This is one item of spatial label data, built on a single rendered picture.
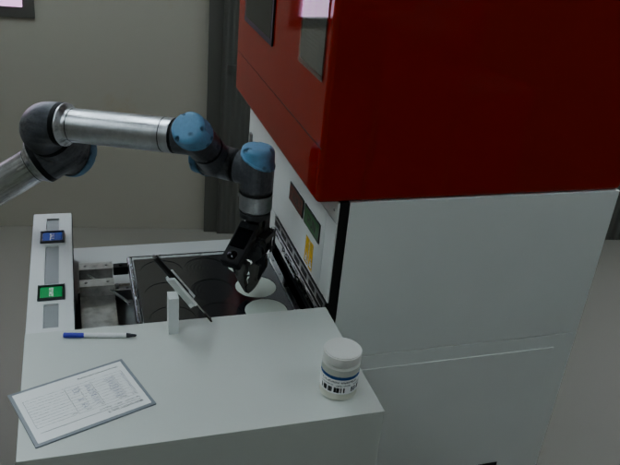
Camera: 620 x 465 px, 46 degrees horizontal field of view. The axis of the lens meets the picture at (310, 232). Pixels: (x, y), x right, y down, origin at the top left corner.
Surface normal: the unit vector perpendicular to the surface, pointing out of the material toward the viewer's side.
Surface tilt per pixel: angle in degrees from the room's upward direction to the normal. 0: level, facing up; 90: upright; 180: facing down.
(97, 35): 90
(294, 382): 0
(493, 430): 90
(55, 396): 0
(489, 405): 90
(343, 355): 0
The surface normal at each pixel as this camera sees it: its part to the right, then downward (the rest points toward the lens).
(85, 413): 0.09, -0.89
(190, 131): -0.21, -0.29
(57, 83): 0.14, 0.46
